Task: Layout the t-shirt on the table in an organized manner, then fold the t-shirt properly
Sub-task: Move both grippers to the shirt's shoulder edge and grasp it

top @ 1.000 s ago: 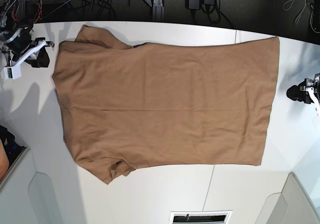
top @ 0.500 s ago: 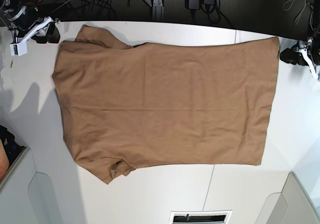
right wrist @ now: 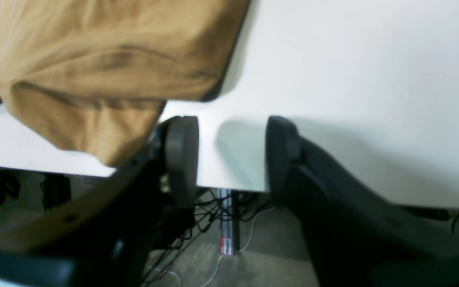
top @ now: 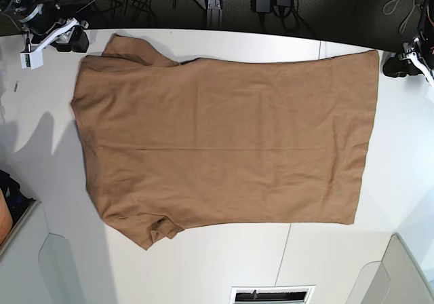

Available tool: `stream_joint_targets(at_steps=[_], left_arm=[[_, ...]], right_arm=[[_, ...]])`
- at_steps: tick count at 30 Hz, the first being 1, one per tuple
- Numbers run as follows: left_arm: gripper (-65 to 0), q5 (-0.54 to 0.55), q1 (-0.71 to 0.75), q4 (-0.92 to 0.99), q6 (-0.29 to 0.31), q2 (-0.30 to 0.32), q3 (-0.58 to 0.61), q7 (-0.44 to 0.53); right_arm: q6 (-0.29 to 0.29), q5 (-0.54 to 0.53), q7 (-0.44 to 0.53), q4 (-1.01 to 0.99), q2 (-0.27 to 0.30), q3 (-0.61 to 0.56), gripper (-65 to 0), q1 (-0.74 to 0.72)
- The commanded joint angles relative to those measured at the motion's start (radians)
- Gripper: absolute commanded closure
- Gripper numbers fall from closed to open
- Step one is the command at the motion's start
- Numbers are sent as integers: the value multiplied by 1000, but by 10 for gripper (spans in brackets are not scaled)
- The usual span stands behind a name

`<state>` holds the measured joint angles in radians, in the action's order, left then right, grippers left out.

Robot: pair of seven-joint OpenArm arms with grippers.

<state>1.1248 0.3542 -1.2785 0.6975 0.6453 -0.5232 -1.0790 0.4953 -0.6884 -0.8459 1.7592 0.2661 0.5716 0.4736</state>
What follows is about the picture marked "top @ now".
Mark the grey bin right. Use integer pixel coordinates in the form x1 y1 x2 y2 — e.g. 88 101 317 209
347 233 433 304

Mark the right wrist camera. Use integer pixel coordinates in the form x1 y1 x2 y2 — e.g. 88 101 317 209
20 51 43 70

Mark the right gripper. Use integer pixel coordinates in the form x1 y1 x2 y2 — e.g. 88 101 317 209
18 3 90 53

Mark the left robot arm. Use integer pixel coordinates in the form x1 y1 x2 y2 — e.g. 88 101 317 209
382 0 433 86

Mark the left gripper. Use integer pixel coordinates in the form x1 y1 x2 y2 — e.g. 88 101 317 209
382 34 433 87

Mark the grey bin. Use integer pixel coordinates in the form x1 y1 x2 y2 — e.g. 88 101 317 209
347 233 433 304
0 195 74 304

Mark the aluminium frame post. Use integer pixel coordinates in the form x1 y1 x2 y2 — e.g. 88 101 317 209
205 0 223 30

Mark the white floor vent grille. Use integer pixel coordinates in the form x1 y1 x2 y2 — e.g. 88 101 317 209
230 285 315 304

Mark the grey bin left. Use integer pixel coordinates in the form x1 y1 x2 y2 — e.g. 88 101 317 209
0 195 74 304

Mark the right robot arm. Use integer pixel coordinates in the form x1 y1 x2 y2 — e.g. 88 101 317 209
1 0 90 53

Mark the brown t-shirt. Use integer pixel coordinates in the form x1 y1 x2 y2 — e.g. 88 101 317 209
71 35 379 249

